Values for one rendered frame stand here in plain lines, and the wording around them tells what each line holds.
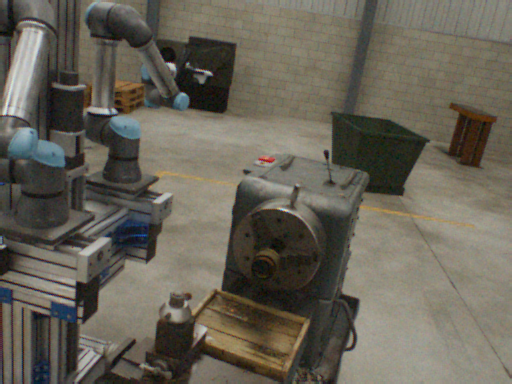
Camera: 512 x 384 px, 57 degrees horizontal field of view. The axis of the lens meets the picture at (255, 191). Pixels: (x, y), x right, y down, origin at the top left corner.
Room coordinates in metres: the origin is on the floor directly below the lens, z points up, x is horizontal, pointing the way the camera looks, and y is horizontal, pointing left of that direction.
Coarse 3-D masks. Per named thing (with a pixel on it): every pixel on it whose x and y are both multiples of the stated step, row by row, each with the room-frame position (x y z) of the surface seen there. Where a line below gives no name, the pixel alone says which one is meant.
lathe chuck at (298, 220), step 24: (264, 216) 1.53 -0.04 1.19; (288, 216) 1.51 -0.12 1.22; (312, 216) 1.57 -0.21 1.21; (240, 240) 1.55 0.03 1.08; (288, 240) 1.50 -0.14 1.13; (312, 240) 1.48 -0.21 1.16; (240, 264) 1.55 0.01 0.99; (312, 264) 1.48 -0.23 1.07; (264, 288) 1.52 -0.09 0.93; (288, 288) 1.50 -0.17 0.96
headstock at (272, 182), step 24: (288, 168) 1.99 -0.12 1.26; (312, 168) 2.05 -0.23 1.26; (336, 168) 2.13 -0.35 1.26; (240, 192) 1.73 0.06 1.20; (264, 192) 1.71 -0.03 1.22; (288, 192) 1.70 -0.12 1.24; (312, 192) 1.70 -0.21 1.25; (336, 192) 1.75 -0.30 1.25; (360, 192) 1.85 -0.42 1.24; (240, 216) 1.72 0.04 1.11; (336, 216) 1.62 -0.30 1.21; (336, 240) 1.61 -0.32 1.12; (336, 264) 1.61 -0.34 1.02; (312, 288) 1.63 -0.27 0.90; (336, 288) 1.65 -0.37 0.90
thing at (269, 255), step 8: (256, 256) 1.41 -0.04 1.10; (264, 256) 1.40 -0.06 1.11; (272, 256) 1.40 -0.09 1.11; (256, 264) 1.38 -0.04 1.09; (264, 264) 1.45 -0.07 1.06; (272, 264) 1.38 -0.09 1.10; (280, 264) 1.42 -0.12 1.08; (256, 272) 1.39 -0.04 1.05; (264, 272) 1.42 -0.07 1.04; (272, 272) 1.36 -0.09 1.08
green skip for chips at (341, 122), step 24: (336, 120) 6.91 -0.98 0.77; (360, 120) 7.20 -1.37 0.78; (384, 120) 7.27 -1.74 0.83; (336, 144) 6.82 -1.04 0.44; (360, 144) 5.91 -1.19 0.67; (384, 144) 5.96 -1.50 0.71; (408, 144) 6.00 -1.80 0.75; (360, 168) 6.00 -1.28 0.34; (384, 168) 6.05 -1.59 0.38; (408, 168) 6.09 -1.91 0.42; (384, 192) 6.18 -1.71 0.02
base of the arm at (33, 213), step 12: (24, 192) 1.25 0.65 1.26; (60, 192) 1.30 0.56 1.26; (24, 204) 1.25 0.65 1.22; (36, 204) 1.25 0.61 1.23; (48, 204) 1.26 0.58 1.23; (60, 204) 1.29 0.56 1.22; (24, 216) 1.23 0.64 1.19; (36, 216) 1.24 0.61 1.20; (48, 216) 1.26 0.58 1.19; (60, 216) 1.28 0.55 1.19; (36, 228) 1.23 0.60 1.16
